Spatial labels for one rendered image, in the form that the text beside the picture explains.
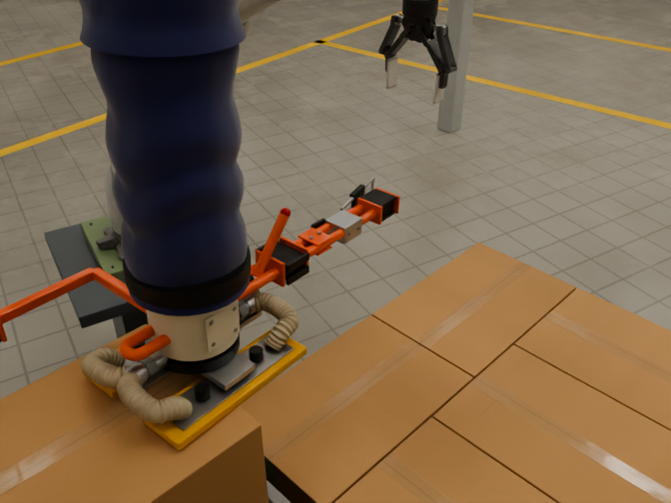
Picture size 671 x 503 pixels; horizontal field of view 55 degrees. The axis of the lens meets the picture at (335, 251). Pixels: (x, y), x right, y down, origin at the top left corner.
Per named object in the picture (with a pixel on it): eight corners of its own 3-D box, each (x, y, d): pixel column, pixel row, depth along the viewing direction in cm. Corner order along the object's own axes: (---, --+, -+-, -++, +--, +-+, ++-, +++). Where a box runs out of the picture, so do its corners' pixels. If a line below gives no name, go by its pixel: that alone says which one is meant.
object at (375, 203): (379, 225, 161) (380, 208, 158) (355, 216, 165) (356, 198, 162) (398, 213, 167) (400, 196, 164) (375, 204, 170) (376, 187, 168)
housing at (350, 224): (344, 245, 153) (345, 229, 151) (323, 236, 157) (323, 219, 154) (362, 234, 158) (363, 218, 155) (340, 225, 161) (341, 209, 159)
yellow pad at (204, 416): (179, 452, 112) (176, 432, 110) (143, 423, 118) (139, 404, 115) (308, 353, 135) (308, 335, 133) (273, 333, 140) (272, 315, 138)
